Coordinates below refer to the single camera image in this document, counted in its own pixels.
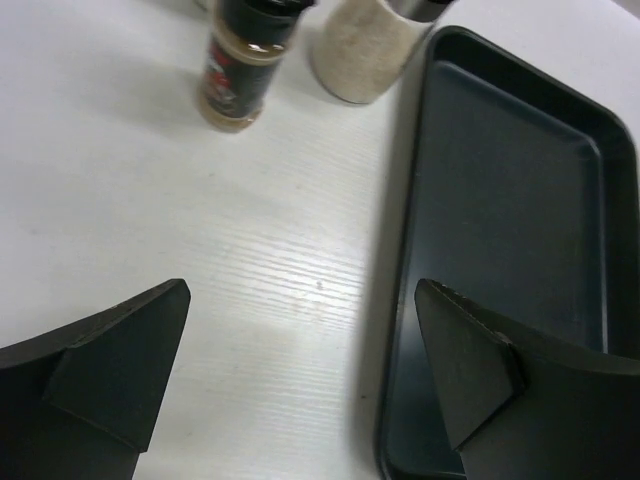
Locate clear-lid salt grinder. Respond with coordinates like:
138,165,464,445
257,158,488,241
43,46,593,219
311,0,450,105

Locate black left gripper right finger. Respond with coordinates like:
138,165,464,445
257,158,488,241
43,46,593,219
415,279,639,479

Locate black rectangular tray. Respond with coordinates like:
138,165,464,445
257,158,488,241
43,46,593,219
376,26,639,479

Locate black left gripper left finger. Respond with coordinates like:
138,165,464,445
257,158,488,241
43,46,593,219
1,279,191,479

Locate small black-cap spice bottle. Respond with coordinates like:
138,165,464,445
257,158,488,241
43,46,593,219
198,1,315,132

